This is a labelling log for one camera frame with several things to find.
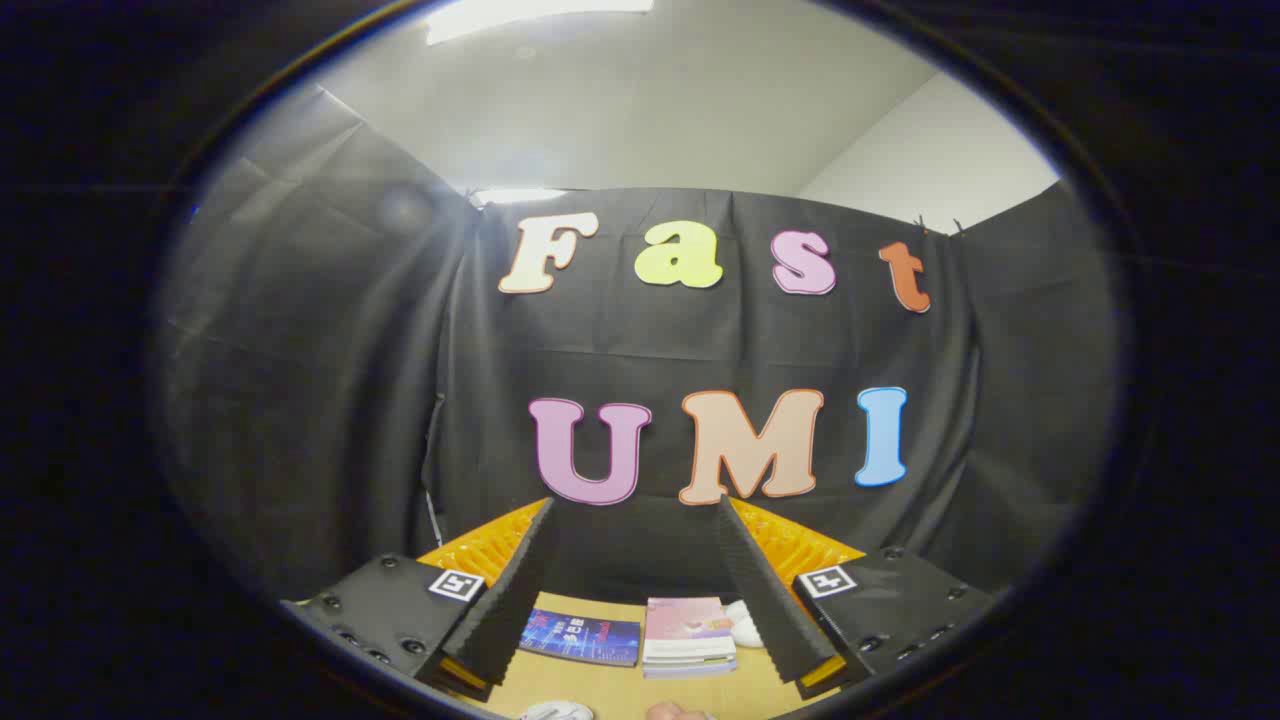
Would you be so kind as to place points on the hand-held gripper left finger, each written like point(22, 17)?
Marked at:
point(505, 600)

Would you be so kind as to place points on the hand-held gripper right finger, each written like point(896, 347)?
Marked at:
point(765, 600)

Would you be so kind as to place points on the white striped canvas shoe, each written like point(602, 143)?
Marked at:
point(556, 712)

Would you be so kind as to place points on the white crumpled cloth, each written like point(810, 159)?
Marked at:
point(745, 624)

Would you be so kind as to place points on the pink cover book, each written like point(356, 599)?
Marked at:
point(690, 620)

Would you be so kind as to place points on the blue cover book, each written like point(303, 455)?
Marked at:
point(580, 637)

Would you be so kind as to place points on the white paperback book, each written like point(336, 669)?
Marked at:
point(690, 659)
point(690, 673)

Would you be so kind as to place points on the ceiling light panel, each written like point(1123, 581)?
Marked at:
point(540, 15)

